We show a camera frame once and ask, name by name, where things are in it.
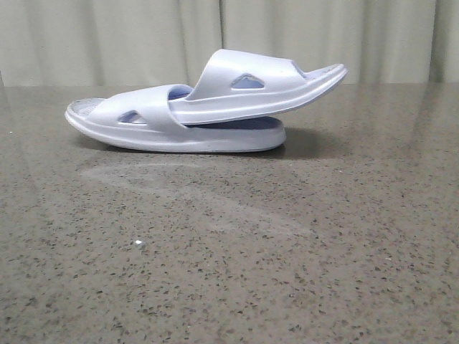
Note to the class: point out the white pleated curtain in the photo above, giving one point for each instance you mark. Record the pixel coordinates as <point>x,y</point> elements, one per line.
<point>76,43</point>

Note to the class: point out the light blue slipper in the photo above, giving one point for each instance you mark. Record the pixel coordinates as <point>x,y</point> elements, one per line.
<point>238,85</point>
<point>144,120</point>

